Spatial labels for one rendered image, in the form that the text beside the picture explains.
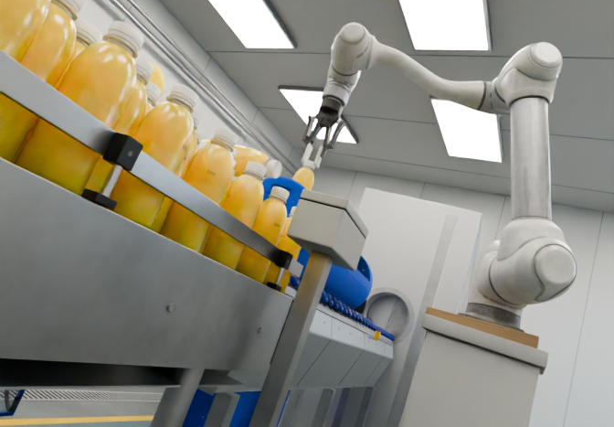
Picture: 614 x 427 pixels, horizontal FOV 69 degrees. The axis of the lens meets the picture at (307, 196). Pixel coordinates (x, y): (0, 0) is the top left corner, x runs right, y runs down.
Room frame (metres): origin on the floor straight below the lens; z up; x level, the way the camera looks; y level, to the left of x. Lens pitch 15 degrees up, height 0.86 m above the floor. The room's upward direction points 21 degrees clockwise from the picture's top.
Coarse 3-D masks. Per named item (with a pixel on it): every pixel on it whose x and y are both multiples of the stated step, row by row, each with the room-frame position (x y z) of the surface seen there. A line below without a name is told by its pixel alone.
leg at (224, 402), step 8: (224, 392) 1.25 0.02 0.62; (232, 392) 1.27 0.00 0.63; (216, 400) 1.25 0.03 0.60; (224, 400) 1.24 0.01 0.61; (232, 400) 1.24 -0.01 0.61; (216, 408) 1.25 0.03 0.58; (224, 408) 1.24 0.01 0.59; (232, 408) 1.26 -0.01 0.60; (208, 416) 1.25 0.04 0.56; (216, 416) 1.24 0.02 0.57; (224, 416) 1.24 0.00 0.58; (232, 416) 1.27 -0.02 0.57; (208, 424) 1.25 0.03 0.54; (216, 424) 1.24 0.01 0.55; (224, 424) 1.25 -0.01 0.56
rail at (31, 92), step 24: (0, 72) 0.36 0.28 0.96; (24, 72) 0.38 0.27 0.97; (24, 96) 0.39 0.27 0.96; (48, 96) 0.40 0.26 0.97; (48, 120) 0.41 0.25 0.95; (72, 120) 0.43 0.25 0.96; (96, 120) 0.46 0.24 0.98; (96, 144) 0.47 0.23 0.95; (144, 168) 0.54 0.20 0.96; (168, 192) 0.59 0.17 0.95; (192, 192) 0.63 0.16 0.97; (216, 216) 0.70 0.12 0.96; (240, 240) 0.79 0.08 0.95; (264, 240) 0.86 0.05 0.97
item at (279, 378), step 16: (320, 256) 0.91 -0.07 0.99; (304, 272) 0.92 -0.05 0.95; (320, 272) 0.90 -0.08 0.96; (304, 288) 0.91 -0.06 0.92; (320, 288) 0.91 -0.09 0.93; (304, 304) 0.91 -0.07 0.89; (288, 320) 0.92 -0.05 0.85; (304, 320) 0.90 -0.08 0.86; (288, 336) 0.91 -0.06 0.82; (304, 336) 0.92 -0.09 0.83; (288, 352) 0.91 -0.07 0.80; (272, 368) 0.91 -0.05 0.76; (288, 368) 0.90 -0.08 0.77; (272, 384) 0.91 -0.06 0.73; (288, 384) 0.92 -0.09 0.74; (272, 400) 0.90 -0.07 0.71; (256, 416) 0.91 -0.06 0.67; (272, 416) 0.90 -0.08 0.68
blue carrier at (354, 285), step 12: (264, 180) 1.31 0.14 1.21; (276, 180) 1.30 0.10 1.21; (288, 180) 1.28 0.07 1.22; (264, 192) 1.31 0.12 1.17; (300, 192) 1.26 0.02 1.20; (288, 204) 1.27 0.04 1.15; (288, 216) 1.26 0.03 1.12; (300, 252) 1.24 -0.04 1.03; (360, 264) 2.04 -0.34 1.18; (300, 276) 1.39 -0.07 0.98; (336, 276) 1.56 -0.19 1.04; (348, 276) 1.66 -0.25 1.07; (360, 276) 1.79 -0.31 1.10; (372, 276) 2.01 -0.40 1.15; (324, 288) 1.59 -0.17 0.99; (336, 288) 1.65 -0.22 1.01; (348, 288) 1.74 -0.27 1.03; (360, 288) 1.86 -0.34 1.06; (348, 300) 1.86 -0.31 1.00; (360, 300) 1.96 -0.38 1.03
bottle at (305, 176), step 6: (306, 168) 1.36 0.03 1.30; (312, 168) 1.37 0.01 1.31; (300, 174) 1.35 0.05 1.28; (306, 174) 1.35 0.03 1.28; (312, 174) 1.37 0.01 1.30; (300, 180) 1.35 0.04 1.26; (306, 180) 1.35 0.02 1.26; (312, 180) 1.37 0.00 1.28; (306, 186) 1.35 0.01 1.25; (312, 186) 1.38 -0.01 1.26
